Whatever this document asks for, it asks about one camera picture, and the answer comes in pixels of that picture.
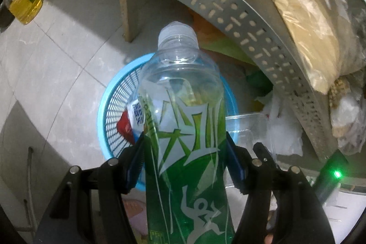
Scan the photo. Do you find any wooden table leg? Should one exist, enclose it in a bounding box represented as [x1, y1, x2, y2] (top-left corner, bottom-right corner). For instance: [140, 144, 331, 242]
[117, 0, 140, 43]

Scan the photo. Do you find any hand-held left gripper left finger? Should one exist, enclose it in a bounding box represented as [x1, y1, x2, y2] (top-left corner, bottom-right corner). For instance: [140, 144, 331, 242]
[33, 134, 146, 244]

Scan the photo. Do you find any red snack bag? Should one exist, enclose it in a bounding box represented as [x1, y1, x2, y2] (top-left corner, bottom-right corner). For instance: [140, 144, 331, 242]
[116, 110, 136, 144]

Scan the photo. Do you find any green wrapper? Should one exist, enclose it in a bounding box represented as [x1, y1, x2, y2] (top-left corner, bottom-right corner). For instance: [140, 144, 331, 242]
[246, 70, 273, 96]

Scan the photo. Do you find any orange green bag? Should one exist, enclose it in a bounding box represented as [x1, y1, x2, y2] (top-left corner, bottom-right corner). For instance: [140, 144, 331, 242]
[191, 12, 258, 64]

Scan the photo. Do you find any white crumpled plastic bag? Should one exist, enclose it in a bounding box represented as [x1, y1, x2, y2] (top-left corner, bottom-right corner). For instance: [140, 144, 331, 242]
[254, 92, 304, 156]

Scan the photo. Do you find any dried corn cob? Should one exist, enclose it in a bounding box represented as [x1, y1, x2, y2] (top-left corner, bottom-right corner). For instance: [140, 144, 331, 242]
[327, 75, 352, 103]

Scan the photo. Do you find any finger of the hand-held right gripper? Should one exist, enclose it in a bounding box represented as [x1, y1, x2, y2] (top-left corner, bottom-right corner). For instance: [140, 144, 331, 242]
[253, 142, 286, 174]

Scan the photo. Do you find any blue white toothpaste box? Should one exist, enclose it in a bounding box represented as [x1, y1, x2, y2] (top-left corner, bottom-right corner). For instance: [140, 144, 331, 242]
[126, 99, 146, 133]

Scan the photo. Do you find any blue plastic basket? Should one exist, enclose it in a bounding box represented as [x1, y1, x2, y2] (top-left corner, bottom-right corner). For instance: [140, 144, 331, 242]
[97, 52, 238, 193]

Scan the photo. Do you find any green label plastic bottle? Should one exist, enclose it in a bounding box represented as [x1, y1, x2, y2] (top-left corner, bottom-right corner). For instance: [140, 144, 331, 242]
[137, 20, 238, 244]

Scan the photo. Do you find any green label oil bottle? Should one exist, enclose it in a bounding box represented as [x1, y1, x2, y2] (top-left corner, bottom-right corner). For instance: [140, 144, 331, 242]
[6, 0, 43, 25]

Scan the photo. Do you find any translucent plastic bag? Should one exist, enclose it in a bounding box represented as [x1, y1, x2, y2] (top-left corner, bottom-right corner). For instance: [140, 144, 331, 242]
[330, 95, 366, 156]

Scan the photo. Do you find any plastic bag of yellow grain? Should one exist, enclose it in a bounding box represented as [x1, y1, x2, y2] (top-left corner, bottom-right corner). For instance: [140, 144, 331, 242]
[264, 0, 366, 94]

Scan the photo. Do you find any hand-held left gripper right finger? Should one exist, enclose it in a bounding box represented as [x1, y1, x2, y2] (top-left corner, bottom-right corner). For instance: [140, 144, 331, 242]
[225, 131, 335, 244]

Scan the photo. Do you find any perforated metal rack rail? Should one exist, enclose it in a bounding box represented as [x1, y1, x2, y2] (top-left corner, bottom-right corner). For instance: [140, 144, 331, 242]
[37, 0, 341, 161]

